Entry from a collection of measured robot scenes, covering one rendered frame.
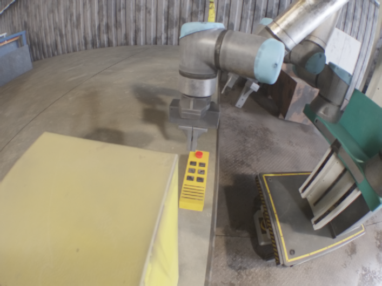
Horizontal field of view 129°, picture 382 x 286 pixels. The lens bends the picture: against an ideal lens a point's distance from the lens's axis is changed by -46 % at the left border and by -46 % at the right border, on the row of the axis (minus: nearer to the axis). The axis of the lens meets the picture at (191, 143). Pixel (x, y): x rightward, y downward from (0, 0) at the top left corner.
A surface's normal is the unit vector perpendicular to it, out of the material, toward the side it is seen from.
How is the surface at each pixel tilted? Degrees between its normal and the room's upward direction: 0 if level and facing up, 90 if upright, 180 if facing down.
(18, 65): 90
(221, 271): 0
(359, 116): 90
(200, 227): 0
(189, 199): 0
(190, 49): 90
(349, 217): 90
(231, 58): 101
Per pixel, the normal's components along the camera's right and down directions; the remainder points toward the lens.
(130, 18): -0.14, 0.63
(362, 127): -1.00, -0.04
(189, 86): -0.41, 0.56
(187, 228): 0.06, -0.76
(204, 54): -0.50, 0.72
